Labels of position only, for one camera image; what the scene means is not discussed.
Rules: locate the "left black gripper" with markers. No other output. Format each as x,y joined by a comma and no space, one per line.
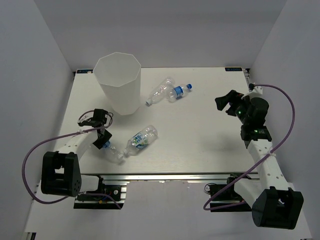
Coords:
98,143

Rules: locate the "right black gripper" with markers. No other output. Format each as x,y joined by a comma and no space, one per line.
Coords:
231,97

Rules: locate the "clear bottle green blue label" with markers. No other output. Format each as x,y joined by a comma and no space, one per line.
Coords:
140,140

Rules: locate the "clear bottle blue cap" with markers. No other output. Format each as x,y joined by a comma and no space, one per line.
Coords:
179,92

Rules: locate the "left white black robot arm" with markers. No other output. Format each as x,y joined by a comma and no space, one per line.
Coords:
61,174

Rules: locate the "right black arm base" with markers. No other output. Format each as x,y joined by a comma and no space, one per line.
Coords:
228,197

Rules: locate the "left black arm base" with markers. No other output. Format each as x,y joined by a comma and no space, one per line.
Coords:
110,195

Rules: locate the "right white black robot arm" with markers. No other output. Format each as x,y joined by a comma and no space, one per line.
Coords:
273,203

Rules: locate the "white octagonal plastic bin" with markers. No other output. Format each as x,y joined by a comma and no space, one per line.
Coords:
119,76

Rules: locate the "right blue table sticker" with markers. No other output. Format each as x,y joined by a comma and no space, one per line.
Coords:
233,69

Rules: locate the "blue table sticker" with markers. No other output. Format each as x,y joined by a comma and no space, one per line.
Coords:
84,71
233,69

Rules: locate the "clear crushed bottle no label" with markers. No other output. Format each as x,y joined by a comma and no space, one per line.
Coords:
159,92

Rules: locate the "left blue table sticker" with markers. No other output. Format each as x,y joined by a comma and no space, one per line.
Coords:
84,71

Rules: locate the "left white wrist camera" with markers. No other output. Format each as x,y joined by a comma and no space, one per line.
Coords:
82,119

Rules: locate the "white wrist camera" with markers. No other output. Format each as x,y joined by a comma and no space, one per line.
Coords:
82,119
254,91

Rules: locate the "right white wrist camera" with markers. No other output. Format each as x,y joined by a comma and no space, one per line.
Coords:
254,91

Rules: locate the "aluminium table frame rail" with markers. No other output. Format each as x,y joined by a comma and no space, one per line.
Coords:
195,140

